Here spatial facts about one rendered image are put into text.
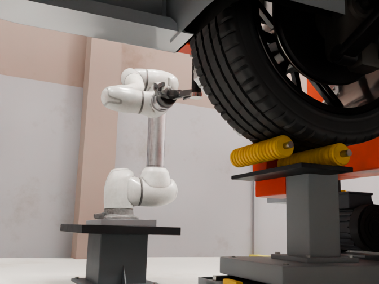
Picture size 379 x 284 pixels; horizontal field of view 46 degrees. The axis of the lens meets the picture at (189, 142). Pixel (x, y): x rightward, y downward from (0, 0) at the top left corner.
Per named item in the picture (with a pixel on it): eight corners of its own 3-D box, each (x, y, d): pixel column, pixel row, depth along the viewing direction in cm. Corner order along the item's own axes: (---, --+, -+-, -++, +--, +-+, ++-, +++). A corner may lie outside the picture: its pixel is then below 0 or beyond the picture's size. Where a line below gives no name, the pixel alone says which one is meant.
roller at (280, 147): (281, 154, 110) (281, 131, 111) (225, 168, 137) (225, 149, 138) (300, 156, 112) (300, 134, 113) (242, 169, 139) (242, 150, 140)
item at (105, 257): (56, 280, 243) (60, 223, 249) (142, 277, 265) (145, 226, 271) (77, 293, 199) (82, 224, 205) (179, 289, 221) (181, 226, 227)
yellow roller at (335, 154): (340, 163, 108) (339, 140, 109) (272, 174, 135) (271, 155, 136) (359, 165, 110) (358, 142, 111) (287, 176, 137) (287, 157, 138)
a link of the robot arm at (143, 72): (125, 69, 238) (150, 71, 243) (119, 62, 254) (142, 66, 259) (122, 93, 242) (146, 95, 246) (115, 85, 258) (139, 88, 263)
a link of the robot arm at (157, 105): (150, 110, 191) (155, 107, 186) (151, 89, 193) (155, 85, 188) (170, 112, 195) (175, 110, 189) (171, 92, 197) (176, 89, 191)
